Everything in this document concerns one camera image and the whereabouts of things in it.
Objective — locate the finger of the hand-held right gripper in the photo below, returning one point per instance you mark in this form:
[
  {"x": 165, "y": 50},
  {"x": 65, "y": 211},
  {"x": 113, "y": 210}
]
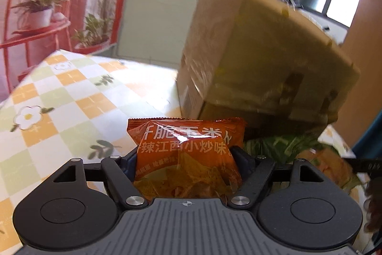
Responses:
[{"x": 352, "y": 164}]

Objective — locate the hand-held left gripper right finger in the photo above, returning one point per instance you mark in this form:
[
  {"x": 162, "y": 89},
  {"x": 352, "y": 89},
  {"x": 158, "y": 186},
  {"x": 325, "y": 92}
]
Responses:
[{"x": 241, "y": 160}]

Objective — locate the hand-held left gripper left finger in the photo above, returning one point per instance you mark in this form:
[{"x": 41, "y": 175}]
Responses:
[{"x": 129, "y": 169}]

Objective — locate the brown cardboard box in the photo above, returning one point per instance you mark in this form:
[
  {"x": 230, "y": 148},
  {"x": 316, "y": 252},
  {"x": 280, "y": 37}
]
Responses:
[{"x": 256, "y": 57}]

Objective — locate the person's right hand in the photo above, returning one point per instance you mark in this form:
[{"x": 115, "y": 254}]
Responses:
[{"x": 374, "y": 204}]

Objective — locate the cream and orange snack packet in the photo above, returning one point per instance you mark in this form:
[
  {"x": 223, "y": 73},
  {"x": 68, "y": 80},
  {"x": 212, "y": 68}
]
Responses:
[{"x": 334, "y": 165}]

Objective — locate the green snack packet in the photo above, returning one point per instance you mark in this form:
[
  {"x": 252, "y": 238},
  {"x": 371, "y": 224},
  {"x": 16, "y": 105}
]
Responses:
[{"x": 277, "y": 147}]

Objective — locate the checkered floral tablecloth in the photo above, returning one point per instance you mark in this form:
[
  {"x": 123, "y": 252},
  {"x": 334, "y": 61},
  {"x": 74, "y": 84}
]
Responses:
[{"x": 71, "y": 99}]

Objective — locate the brown wooden door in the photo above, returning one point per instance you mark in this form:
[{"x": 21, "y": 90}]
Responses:
[{"x": 365, "y": 69}]

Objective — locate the wall poster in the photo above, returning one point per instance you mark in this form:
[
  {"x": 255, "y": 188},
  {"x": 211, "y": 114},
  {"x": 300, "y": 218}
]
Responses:
[{"x": 56, "y": 4}]

